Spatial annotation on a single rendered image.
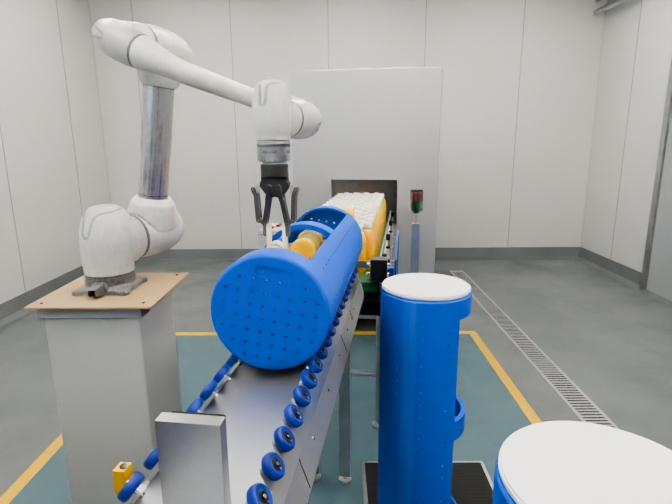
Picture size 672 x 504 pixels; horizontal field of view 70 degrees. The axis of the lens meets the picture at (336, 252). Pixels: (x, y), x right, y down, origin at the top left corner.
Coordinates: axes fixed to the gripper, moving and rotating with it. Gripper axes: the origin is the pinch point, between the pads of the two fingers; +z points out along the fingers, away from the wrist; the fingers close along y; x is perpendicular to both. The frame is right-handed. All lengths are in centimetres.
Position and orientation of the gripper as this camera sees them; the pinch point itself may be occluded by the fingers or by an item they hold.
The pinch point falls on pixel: (277, 237)
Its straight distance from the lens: 135.1
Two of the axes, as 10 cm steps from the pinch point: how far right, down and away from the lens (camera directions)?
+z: 0.1, 9.8, 2.2
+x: 1.4, -2.1, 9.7
